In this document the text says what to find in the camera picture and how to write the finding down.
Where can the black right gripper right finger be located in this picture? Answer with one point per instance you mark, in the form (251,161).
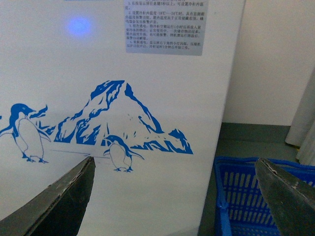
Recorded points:
(291,201)

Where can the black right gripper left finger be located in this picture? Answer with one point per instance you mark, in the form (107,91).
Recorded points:
(58,210)

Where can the blue plastic shopping basket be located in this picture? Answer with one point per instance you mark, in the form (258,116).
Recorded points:
(240,207)

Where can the white curtain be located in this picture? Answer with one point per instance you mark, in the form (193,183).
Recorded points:
(302,131)

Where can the white chest freezer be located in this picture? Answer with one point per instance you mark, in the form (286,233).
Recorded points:
(69,90)

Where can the grey instruction sticker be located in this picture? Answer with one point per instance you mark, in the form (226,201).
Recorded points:
(169,27)

